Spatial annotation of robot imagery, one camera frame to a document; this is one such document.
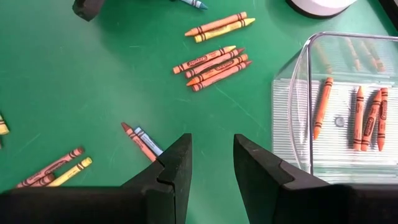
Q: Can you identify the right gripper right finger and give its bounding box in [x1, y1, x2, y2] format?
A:
[233, 134, 330, 224]

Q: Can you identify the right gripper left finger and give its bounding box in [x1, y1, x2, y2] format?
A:
[123, 133, 193, 224]

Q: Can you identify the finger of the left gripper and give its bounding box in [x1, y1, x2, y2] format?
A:
[72, 0, 106, 22]

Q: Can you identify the orange crayon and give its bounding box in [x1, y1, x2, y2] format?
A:
[185, 53, 249, 87]
[360, 90, 382, 152]
[184, 11, 248, 37]
[313, 77, 334, 141]
[377, 87, 389, 152]
[353, 86, 365, 152]

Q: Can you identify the red-brown crayon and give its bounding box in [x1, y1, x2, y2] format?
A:
[120, 121, 158, 163]
[15, 146, 85, 189]
[30, 173, 56, 188]

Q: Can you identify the green table mat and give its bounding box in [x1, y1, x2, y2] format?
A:
[0, 0, 398, 224]

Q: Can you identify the clear plastic container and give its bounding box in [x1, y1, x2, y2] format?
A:
[271, 30, 398, 185]

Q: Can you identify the yellow crayon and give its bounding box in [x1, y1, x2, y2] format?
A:
[0, 114, 11, 136]
[193, 17, 256, 44]
[47, 156, 94, 188]

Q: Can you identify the white desk lamp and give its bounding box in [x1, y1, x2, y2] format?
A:
[285, 0, 359, 19]

